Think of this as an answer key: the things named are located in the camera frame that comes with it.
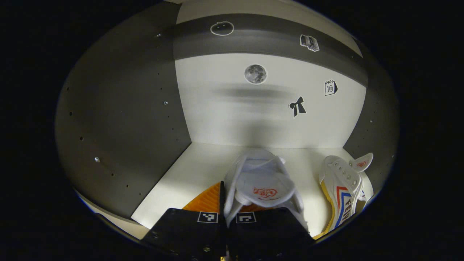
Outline white canvas shoe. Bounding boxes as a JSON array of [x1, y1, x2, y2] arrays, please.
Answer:
[[318, 152, 374, 240], [223, 148, 309, 232]]

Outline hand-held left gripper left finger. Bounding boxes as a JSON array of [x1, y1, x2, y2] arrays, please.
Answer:
[[140, 180, 228, 260]]

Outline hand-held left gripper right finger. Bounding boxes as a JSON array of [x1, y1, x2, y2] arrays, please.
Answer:
[[227, 204, 316, 260]]

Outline white shoe cabinet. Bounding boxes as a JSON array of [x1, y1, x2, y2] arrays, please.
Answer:
[[54, 0, 399, 241]]

